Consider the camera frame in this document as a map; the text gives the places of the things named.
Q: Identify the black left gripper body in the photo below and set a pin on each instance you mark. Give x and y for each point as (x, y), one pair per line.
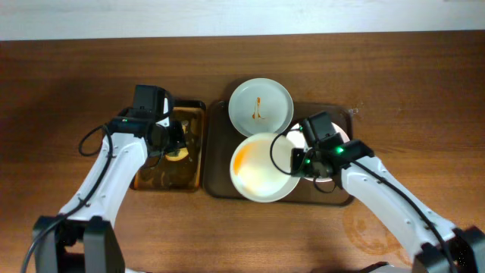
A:
(179, 133)

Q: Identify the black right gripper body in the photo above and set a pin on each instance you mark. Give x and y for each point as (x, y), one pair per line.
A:
(298, 161)

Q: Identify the yellow green scrub sponge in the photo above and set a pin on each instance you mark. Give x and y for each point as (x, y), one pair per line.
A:
(178, 153)

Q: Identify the white plate with orange sauce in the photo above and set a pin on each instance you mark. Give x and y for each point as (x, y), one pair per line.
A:
(259, 168)

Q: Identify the grey-white plate with sauce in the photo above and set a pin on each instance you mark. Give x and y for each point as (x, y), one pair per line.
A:
(260, 105)

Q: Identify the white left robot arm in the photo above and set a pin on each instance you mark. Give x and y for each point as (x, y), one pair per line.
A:
(80, 238)

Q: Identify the small black sponge tray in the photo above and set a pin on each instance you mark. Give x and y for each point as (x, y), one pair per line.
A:
(159, 174)

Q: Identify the large brown serving tray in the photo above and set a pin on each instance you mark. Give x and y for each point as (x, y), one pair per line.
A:
(223, 139)

